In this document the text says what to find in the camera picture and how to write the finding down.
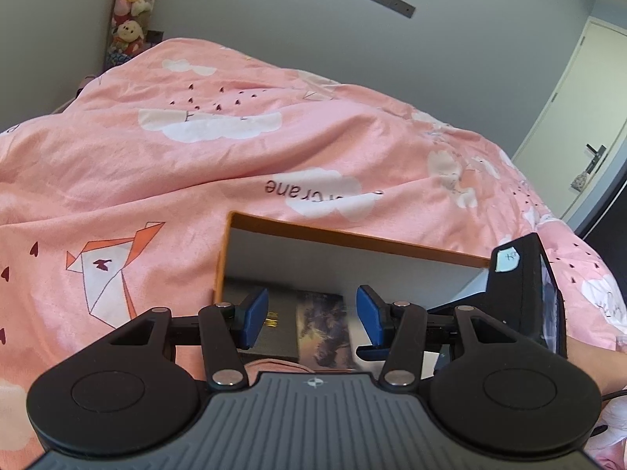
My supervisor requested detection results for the printed card box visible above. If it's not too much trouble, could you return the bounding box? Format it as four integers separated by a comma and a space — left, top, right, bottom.
296, 291, 356, 369

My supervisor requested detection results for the pink printed blanket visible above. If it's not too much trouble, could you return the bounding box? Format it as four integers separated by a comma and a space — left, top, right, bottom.
0, 36, 627, 470

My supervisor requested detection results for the clear tube of plush toys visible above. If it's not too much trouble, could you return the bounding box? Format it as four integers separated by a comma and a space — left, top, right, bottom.
105, 0, 165, 67

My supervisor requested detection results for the black small box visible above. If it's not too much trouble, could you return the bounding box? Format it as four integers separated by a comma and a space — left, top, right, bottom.
223, 278, 299, 364

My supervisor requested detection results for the person's right forearm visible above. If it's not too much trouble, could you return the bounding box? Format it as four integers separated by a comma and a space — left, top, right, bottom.
563, 338, 627, 392

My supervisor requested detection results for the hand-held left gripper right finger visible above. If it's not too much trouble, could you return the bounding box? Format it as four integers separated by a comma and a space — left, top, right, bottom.
357, 284, 532, 387

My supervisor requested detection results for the black door handle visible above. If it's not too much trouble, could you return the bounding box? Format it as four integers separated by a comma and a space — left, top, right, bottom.
585, 143, 607, 172

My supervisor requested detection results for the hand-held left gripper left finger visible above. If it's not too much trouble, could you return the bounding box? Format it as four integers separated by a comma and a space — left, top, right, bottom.
105, 288, 270, 389

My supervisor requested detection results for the orange cardboard box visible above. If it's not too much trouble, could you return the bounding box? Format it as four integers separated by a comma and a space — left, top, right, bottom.
213, 210, 491, 373

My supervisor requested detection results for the white door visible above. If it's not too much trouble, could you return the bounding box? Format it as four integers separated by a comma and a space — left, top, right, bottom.
509, 17, 627, 221

